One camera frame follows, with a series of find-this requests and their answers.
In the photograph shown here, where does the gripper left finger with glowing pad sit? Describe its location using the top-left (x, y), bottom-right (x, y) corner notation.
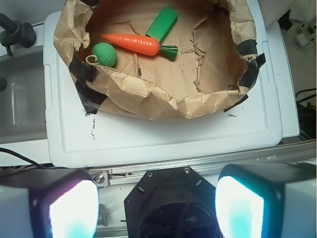
top-left (0, 169), bottom-right (99, 238)

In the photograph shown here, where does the aluminium extrusion rail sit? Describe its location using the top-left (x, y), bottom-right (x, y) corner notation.
top-left (88, 140), bottom-right (317, 188)

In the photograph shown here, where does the black octagonal mount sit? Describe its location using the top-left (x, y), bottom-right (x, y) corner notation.
top-left (124, 167), bottom-right (223, 238)

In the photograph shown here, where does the white plastic bin lid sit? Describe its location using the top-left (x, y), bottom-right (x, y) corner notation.
top-left (43, 0), bottom-right (283, 168)

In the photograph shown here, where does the green rectangular block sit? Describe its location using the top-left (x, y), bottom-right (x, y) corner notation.
top-left (146, 6), bottom-right (178, 43)

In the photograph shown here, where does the green textured ball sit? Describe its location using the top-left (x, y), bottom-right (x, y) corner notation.
top-left (92, 43), bottom-right (117, 67)

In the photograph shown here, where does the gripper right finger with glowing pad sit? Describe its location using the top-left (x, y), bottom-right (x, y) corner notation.
top-left (215, 163), bottom-right (317, 238)

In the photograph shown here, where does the black clamp knob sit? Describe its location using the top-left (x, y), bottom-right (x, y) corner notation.
top-left (0, 13), bottom-right (37, 57)

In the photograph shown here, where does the crumpled brown paper bag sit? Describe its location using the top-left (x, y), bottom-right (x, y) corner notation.
top-left (53, 0), bottom-right (265, 120)

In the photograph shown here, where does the clear plastic container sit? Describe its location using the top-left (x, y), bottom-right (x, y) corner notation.
top-left (0, 46), bottom-right (47, 144)

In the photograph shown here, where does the black cable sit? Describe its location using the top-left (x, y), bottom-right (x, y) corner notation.
top-left (0, 147), bottom-right (54, 169)

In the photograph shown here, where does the white power adapter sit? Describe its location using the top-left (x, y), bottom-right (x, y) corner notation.
top-left (295, 23), bottom-right (316, 48)

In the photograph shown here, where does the orange toy carrot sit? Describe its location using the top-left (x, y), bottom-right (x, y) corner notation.
top-left (102, 34), bottom-right (178, 60)

